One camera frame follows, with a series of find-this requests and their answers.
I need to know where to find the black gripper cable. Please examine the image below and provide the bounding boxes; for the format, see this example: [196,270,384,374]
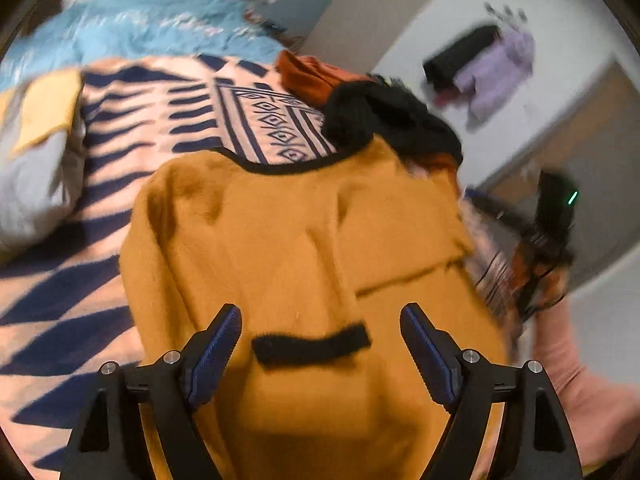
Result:
[515,245,571,321]

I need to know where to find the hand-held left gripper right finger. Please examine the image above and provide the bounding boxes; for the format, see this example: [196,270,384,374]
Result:
[400,302,583,480]

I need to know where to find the dark pink hanging garment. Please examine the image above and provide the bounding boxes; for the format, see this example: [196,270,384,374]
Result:
[432,85,463,108]

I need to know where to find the purple hanging jacket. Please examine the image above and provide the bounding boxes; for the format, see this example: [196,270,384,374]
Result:
[452,27,536,133]

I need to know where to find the grey-brown door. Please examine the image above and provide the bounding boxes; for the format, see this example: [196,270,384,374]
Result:
[480,60,640,286]

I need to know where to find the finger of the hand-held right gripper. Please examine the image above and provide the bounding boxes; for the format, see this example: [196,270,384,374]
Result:
[462,187,538,243]

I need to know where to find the mustard yellow sweater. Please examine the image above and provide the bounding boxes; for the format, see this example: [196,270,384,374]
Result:
[119,135,511,480]

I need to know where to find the blue floral duvet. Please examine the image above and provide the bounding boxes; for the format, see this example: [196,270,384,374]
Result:
[0,0,291,91]

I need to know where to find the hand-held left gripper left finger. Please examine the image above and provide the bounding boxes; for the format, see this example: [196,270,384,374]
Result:
[60,302,243,480]

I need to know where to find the orange patterned blanket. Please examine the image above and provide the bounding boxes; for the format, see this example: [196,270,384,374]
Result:
[0,55,521,480]

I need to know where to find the black wall coat hooks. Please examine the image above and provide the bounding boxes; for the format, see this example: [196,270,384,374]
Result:
[482,2,528,26]

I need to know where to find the folded grey and yellow shirt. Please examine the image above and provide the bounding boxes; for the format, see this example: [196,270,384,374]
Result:
[0,67,88,256]

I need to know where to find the person's right forearm pink sleeve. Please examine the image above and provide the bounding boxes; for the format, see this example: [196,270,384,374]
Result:
[530,295,640,468]

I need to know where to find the orange-red garment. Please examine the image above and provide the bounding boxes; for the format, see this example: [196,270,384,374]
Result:
[275,50,371,108]

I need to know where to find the black garment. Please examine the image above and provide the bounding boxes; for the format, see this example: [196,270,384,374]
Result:
[322,77,463,161]

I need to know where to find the black hanging coat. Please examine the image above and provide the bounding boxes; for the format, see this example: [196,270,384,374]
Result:
[422,25,501,88]

